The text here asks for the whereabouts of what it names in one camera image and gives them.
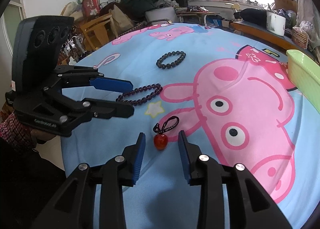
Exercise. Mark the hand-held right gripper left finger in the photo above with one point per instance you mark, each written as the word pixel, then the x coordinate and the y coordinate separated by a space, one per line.
pixel 140 159

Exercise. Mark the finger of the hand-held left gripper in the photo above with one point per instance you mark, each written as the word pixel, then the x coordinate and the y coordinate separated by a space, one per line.
pixel 115 110
pixel 112 84

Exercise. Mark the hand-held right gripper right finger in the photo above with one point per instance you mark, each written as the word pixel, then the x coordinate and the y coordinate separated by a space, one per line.
pixel 183 159

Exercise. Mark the red apple pendant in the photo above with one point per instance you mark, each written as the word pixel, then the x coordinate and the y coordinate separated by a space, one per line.
pixel 160 142

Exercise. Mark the green plastic basket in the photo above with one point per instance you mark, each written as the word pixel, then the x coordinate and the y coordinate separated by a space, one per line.
pixel 302 74

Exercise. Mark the person's left forearm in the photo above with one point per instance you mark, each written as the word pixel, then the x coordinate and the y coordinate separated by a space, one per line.
pixel 15 131

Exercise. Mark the wooden chair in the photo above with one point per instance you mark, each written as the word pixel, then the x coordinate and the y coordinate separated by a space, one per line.
pixel 100 28

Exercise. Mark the brown paper bag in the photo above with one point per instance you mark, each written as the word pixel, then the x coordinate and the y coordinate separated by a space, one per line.
pixel 122 21

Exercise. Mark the red package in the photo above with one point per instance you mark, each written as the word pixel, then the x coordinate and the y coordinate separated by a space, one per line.
pixel 91 5

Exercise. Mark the grey padded stool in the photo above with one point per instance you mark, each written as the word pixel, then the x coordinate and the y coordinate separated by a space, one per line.
pixel 160 14

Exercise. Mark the dark green backpack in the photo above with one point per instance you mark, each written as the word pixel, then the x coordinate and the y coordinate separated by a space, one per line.
pixel 137 2

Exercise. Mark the blue cartoon printed blanket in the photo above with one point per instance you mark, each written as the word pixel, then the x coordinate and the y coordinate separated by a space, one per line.
pixel 200 44

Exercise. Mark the blue shoe box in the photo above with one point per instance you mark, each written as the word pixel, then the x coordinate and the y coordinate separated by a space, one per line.
pixel 215 22

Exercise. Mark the wooden desk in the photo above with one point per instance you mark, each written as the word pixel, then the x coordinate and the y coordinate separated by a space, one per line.
pixel 260 34

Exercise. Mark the black bag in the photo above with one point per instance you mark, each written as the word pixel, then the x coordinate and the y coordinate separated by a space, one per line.
pixel 251 16

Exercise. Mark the white enamel pot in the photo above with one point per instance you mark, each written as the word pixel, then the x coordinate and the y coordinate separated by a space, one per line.
pixel 275 23

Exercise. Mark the small wicker basket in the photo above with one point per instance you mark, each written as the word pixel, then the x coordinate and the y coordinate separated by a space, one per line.
pixel 300 38

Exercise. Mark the clear plastic bag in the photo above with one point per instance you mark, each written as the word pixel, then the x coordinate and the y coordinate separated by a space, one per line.
pixel 306 26

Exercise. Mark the cardboard box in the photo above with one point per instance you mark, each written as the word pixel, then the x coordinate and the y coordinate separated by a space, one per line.
pixel 283 2

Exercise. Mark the grey hanging cloth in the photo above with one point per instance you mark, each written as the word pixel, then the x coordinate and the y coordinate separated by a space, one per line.
pixel 308 2

